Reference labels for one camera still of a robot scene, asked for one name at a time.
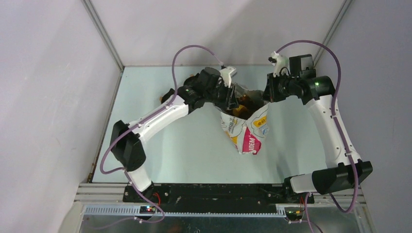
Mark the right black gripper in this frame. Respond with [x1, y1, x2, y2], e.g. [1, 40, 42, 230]
[261, 71, 299, 102]

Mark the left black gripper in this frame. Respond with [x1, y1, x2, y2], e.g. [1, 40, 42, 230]
[204, 81, 240, 111]

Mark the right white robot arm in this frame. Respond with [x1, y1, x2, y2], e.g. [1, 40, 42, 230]
[263, 52, 373, 203]

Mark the black cat bowl fish print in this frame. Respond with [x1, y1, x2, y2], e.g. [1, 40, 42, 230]
[160, 88, 175, 104]

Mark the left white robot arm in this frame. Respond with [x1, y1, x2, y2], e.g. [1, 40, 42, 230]
[109, 67, 239, 202]

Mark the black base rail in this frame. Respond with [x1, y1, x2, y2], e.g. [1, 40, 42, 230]
[142, 183, 306, 214]

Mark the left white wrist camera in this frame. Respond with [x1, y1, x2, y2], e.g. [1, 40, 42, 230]
[220, 66, 237, 87]

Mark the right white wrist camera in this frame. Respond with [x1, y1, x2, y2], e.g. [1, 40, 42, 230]
[268, 51, 289, 77]

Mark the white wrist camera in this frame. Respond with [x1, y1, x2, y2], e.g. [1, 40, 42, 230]
[268, 51, 289, 77]
[220, 66, 237, 87]

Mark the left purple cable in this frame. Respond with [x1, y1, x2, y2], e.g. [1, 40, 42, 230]
[100, 45, 226, 176]

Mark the black cat bowl paw print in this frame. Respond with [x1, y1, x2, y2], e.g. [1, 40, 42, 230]
[183, 73, 199, 90]

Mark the pet food kibble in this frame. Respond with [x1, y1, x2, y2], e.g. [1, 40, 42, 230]
[232, 95, 260, 120]

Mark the pet food bag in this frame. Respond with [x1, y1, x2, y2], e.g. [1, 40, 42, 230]
[220, 83, 269, 155]

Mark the orange plastic scoop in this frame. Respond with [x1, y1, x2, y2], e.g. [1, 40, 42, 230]
[232, 105, 248, 118]

